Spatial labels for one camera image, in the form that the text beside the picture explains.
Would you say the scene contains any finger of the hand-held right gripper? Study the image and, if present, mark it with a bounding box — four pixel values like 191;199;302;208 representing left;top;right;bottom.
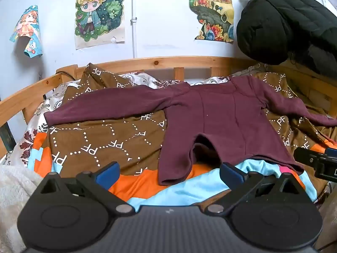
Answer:
293;147;327;170

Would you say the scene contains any landscape wall poster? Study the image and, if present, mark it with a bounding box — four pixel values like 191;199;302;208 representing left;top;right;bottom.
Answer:
188;0;235;43

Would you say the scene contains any orange and blue blanket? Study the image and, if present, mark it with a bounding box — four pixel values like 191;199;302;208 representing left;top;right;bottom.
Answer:
28;132;319;207

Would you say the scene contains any maroon long-sleeved shirt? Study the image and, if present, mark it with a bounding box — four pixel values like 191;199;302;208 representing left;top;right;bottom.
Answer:
43;75;337;186

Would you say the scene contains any black puffer jacket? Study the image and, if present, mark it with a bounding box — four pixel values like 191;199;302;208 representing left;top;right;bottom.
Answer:
236;0;337;75

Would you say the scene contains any white wall pipe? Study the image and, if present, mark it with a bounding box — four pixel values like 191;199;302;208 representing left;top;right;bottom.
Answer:
131;0;139;59

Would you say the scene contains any cartoon character wall poster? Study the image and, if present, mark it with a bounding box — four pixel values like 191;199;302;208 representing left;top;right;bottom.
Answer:
75;0;126;50

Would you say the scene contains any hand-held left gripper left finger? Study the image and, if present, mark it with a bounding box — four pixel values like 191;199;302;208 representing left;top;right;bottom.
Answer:
33;161;136;214

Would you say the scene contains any white fluffy blanket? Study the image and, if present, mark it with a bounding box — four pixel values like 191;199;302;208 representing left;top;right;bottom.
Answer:
0;165;44;253

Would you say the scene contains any curled colourful wall poster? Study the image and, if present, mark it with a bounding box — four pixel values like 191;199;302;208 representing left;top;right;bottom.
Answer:
10;5;43;58

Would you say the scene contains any brown patterned blanket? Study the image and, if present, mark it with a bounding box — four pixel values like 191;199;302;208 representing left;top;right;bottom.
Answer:
42;63;337;190

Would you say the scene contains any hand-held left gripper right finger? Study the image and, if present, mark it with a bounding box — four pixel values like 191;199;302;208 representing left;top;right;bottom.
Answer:
205;162;306;215

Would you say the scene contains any black cable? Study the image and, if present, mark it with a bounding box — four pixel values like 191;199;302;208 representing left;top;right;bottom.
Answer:
55;69;77;81

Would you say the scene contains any wooden bed frame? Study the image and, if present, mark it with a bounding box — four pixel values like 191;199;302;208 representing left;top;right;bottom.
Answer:
0;56;333;143

